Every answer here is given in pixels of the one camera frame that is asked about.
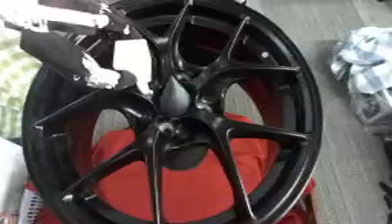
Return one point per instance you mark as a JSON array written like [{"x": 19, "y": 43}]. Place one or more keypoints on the white pin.
[{"x": 131, "y": 58}]

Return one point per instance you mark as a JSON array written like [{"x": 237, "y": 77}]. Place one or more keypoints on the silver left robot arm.
[{"x": 46, "y": 14}]

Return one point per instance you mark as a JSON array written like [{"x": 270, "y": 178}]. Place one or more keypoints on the black spoked wheel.
[{"x": 245, "y": 131}]

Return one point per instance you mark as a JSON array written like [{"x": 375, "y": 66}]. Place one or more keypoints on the black round object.
[{"x": 184, "y": 159}]

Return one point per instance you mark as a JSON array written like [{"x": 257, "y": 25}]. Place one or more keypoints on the white and blue plastic bag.
[{"x": 365, "y": 73}]

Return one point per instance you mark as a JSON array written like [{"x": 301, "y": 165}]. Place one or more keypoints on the white object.
[{"x": 10, "y": 175}]

